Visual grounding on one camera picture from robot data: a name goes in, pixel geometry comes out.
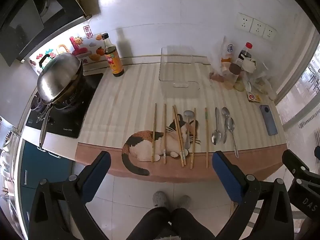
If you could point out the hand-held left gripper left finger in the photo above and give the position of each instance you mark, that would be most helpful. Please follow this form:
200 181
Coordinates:
96 177

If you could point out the clear plastic container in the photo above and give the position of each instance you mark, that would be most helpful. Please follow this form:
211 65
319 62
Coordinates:
175 67

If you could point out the white wall socket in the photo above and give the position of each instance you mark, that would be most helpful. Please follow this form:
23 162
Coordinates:
270 32
243 22
258 27

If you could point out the grey slipper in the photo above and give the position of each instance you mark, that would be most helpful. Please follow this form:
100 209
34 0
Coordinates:
183 202
160 199

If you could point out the person's leg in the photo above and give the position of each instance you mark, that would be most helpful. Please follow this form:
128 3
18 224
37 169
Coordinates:
152 222
191 223

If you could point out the cartoon wall stickers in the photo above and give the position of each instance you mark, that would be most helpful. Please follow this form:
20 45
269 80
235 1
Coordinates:
77 46

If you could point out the metal spoon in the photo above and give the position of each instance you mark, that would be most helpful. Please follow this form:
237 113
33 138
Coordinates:
231 125
225 111
216 138
189 114

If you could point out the brown vinegar bottle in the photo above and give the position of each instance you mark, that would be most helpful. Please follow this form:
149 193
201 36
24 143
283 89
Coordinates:
113 62

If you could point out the blue cabinet door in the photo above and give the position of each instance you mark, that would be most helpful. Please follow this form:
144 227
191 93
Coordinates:
42 165

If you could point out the cat print table mat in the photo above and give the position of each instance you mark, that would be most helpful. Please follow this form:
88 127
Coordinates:
125 100

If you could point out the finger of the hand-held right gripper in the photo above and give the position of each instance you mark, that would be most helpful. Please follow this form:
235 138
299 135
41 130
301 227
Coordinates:
317 152
306 195

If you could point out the red cap soy sauce bottle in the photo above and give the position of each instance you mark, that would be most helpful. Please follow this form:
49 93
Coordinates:
245 53

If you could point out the brown lid jar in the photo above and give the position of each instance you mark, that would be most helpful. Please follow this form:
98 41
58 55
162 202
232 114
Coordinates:
233 69

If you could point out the crumpled clear plastic bags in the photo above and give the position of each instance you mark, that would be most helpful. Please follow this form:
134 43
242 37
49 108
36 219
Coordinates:
262 82

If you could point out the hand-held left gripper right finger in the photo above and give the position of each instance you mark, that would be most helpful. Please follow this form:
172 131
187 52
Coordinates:
226 177

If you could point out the blue smartphone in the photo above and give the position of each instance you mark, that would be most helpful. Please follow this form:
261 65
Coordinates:
268 120

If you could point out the black range hood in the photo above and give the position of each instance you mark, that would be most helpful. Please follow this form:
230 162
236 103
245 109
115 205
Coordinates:
25 25

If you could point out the person's left leg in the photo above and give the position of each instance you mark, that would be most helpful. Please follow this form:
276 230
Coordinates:
152 222

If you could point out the set of wooden chopsticks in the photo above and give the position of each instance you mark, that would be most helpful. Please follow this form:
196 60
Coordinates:
164 130

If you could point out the person's right leg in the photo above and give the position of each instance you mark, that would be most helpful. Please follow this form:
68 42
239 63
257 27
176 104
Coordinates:
191 223

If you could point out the small printed box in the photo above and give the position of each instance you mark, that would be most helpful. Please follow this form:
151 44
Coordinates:
253 97

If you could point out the black gas stove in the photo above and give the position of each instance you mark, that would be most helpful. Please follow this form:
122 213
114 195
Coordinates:
67 122

